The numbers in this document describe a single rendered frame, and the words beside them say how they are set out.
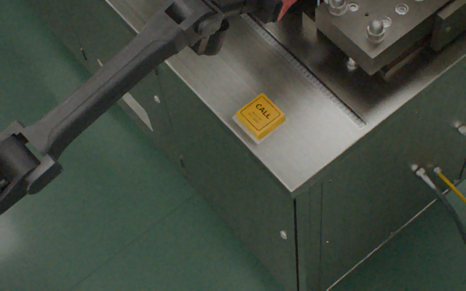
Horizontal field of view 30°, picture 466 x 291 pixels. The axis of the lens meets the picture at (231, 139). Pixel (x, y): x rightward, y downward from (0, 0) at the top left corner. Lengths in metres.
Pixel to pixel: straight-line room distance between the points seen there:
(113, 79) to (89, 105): 0.06
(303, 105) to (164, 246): 0.99
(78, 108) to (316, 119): 0.51
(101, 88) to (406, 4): 0.62
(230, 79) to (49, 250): 1.09
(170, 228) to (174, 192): 0.12
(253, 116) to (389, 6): 0.34
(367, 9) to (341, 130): 0.24
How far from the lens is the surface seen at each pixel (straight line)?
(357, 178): 1.88
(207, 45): 1.57
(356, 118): 1.73
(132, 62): 1.45
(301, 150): 1.69
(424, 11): 1.72
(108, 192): 2.72
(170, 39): 1.46
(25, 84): 2.99
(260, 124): 1.69
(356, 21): 1.70
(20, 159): 1.44
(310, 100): 1.75
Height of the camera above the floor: 2.39
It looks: 61 degrees down
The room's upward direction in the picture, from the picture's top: 9 degrees counter-clockwise
